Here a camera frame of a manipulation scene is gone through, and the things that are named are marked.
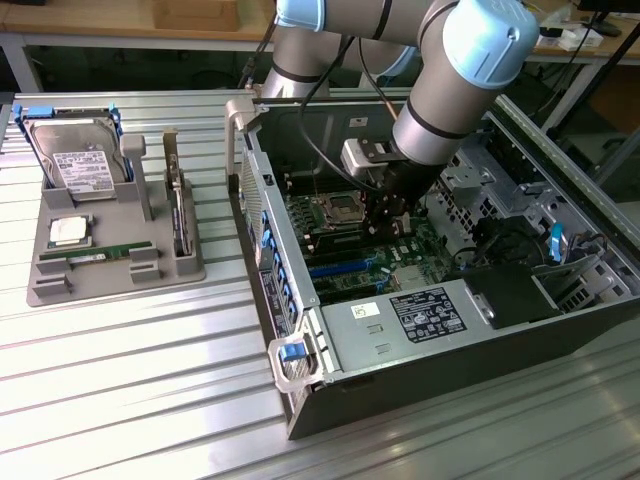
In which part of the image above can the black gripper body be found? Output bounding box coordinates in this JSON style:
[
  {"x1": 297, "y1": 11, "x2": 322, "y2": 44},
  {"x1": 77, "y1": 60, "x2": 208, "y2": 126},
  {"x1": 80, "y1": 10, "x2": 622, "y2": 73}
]
[{"x1": 380, "y1": 158, "x2": 444, "y2": 204}]

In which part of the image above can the green RAM stick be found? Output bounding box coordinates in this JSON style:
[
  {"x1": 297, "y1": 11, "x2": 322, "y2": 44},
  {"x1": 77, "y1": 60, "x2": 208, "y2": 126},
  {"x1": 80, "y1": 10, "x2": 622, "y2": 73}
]
[
  {"x1": 310, "y1": 227, "x2": 381, "y2": 253},
  {"x1": 38, "y1": 241, "x2": 154, "y2": 263}
]

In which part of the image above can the green motherboard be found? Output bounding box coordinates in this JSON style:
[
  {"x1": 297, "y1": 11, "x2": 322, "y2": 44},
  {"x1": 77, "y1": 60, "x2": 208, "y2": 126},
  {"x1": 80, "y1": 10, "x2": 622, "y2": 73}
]
[{"x1": 282, "y1": 167, "x2": 454, "y2": 307}]

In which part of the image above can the silver CPU socket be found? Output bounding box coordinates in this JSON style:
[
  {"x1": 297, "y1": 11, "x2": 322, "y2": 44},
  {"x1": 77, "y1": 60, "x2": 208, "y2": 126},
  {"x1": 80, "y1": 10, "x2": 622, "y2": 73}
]
[{"x1": 312, "y1": 191, "x2": 376, "y2": 232}]

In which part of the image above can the long black expansion slot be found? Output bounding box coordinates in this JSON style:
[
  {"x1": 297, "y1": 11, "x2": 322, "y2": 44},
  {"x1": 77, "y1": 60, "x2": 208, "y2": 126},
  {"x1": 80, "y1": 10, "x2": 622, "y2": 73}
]
[
  {"x1": 317, "y1": 280, "x2": 379, "y2": 305},
  {"x1": 304, "y1": 248, "x2": 386, "y2": 267}
]

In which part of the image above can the silver chipset heat sink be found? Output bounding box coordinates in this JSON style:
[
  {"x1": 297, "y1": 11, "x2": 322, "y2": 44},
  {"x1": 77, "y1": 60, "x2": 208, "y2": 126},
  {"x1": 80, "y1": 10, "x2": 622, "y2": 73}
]
[{"x1": 391, "y1": 266, "x2": 420, "y2": 292}]

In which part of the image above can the silver drive cage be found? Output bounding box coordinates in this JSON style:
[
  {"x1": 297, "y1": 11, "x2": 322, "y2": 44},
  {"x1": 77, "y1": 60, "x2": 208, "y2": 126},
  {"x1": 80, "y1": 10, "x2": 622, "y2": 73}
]
[{"x1": 429, "y1": 149, "x2": 506, "y2": 251}]

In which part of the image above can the blue expansion slot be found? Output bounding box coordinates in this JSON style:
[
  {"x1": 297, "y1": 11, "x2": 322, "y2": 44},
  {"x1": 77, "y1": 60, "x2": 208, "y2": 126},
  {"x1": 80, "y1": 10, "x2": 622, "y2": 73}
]
[{"x1": 308, "y1": 259, "x2": 370, "y2": 280}]

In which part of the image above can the black case fan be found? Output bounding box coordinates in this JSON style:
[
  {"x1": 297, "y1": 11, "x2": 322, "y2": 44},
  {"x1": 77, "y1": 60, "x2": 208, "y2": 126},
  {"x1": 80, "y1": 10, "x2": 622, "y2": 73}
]
[{"x1": 472, "y1": 214, "x2": 549, "y2": 269}]

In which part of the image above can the blue card retainer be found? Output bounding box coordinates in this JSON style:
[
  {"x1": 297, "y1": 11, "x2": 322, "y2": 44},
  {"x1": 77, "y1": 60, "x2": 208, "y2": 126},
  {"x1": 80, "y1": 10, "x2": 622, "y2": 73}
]
[{"x1": 258, "y1": 209, "x2": 302, "y2": 324}]

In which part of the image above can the black plastic shroud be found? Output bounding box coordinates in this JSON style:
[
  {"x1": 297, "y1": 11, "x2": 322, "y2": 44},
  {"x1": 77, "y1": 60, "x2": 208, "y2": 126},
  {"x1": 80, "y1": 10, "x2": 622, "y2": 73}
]
[{"x1": 462, "y1": 262, "x2": 562, "y2": 330}]

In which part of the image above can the grey power supply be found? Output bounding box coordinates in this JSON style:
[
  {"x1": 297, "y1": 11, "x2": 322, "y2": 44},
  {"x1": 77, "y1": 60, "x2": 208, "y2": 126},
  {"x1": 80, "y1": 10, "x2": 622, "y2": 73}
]
[{"x1": 319, "y1": 278, "x2": 499, "y2": 377}]

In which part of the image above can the blue bay lever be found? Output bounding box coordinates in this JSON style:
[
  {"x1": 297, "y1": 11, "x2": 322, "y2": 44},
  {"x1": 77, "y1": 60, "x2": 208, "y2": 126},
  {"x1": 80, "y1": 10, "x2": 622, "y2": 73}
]
[{"x1": 548, "y1": 223, "x2": 567, "y2": 262}]

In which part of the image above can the black open PC case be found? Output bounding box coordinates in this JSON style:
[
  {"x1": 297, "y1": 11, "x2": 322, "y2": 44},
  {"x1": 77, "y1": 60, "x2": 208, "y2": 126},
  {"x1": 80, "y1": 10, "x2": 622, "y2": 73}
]
[{"x1": 227, "y1": 89, "x2": 640, "y2": 441}]

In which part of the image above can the silver disk bay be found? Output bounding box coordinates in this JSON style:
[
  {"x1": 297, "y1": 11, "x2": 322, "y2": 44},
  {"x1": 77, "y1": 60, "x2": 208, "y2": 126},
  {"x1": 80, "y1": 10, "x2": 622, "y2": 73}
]
[{"x1": 529, "y1": 252, "x2": 619, "y2": 315}]

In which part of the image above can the green graphics card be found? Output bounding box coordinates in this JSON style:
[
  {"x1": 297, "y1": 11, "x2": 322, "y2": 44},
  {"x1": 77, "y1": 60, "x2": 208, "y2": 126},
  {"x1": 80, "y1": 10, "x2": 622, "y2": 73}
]
[{"x1": 162, "y1": 127, "x2": 196, "y2": 257}]

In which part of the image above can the black tripod pole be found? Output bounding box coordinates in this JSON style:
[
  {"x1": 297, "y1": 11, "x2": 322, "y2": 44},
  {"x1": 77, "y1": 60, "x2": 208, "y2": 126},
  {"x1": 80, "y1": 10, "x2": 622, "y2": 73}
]
[{"x1": 544, "y1": 29, "x2": 640, "y2": 134}]

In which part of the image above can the white flat box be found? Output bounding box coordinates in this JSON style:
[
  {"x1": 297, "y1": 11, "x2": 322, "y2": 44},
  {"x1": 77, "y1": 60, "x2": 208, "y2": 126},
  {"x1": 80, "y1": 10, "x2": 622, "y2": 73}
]
[{"x1": 542, "y1": 22, "x2": 619, "y2": 51}]

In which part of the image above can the black monitor stand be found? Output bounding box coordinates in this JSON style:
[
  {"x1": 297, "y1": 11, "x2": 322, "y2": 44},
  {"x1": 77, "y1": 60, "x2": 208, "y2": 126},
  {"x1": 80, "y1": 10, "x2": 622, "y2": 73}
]
[{"x1": 577, "y1": 0, "x2": 624, "y2": 37}]

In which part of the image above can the grey parts rack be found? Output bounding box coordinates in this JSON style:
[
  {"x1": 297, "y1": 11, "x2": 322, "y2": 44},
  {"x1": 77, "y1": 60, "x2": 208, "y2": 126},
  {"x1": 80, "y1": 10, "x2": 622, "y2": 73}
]
[{"x1": 25, "y1": 133, "x2": 209, "y2": 309}]

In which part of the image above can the hard disk in blue caddy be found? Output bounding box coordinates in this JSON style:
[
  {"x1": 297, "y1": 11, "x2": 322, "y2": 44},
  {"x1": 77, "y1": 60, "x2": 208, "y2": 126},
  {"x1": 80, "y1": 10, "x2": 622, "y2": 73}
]
[{"x1": 12, "y1": 103, "x2": 132, "y2": 202}]

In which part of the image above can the silver CPU chip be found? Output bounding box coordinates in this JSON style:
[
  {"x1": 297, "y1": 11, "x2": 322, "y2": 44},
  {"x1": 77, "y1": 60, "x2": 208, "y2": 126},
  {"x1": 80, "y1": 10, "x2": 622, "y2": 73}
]
[{"x1": 46, "y1": 216, "x2": 96, "y2": 249}]

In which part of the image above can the wooden workbench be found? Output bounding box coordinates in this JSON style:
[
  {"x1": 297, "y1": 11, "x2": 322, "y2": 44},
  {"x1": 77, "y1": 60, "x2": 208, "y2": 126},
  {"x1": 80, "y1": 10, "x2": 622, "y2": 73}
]
[{"x1": 0, "y1": 0, "x2": 640, "y2": 66}]

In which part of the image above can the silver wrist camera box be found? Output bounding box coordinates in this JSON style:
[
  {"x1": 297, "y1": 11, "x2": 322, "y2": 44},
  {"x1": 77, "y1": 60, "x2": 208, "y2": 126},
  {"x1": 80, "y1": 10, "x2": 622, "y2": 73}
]
[{"x1": 339, "y1": 138, "x2": 397, "y2": 180}]

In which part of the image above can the black camera cable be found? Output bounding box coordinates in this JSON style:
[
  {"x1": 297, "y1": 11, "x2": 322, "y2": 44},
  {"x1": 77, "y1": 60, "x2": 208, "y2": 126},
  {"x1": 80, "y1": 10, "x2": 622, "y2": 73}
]
[{"x1": 298, "y1": 32, "x2": 381, "y2": 194}]

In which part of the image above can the aluminium frame rail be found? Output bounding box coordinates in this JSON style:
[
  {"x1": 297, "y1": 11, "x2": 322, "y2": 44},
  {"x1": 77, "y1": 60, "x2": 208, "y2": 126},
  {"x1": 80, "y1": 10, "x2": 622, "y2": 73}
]
[{"x1": 492, "y1": 92, "x2": 640, "y2": 226}]

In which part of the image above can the grey case corner handle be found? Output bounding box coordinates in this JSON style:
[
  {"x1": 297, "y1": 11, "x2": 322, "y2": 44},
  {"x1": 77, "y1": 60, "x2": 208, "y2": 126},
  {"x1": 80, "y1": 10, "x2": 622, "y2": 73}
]
[
  {"x1": 268, "y1": 333, "x2": 327, "y2": 392},
  {"x1": 224, "y1": 97, "x2": 262, "y2": 177}
]

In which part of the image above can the black cable with metal plug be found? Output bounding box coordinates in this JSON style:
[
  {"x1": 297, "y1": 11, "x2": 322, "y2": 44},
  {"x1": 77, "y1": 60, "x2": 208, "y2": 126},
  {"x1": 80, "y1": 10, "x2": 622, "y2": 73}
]
[{"x1": 238, "y1": 14, "x2": 279, "y2": 90}]

